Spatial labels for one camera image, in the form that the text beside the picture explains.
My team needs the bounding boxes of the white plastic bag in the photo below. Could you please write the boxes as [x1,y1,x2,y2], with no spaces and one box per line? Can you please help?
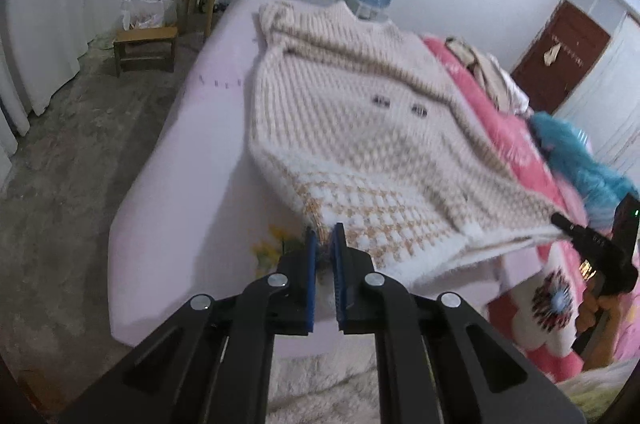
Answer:
[120,0,178,31]

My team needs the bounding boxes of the teal blue quilt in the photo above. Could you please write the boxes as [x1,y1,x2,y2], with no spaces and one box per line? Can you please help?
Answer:
[527,112,639,229]

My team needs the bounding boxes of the beige clothes pile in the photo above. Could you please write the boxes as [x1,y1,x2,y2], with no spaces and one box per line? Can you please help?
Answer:
[445,37,529,115]

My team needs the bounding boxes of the beige white houndstooth sweater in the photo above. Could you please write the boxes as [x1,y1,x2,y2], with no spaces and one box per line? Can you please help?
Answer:
[248,2,535,286]

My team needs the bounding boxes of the pink floral blanket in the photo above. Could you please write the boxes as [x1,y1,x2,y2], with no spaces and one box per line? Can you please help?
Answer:
[422,34,640,385]

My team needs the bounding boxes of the person's right hand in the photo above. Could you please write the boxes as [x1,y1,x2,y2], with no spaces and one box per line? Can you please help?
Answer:
[575,288,623,337]

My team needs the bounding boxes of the dark red wooden door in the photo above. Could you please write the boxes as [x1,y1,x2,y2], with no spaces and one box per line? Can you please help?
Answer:
[512,0,611,114]

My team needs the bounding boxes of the white curtain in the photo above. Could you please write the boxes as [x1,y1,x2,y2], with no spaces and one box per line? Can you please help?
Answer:
[1,0,122,177]

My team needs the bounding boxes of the small wooden stool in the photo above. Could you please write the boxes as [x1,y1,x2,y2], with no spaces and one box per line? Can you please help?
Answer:
[113,25,179,76]

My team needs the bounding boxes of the white water dispenser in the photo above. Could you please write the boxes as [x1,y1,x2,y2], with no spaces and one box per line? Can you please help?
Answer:
[347,0,388,23]

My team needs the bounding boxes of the pink sheet mattress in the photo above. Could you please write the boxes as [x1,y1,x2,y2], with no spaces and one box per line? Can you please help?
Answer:
[108,0,332,346]

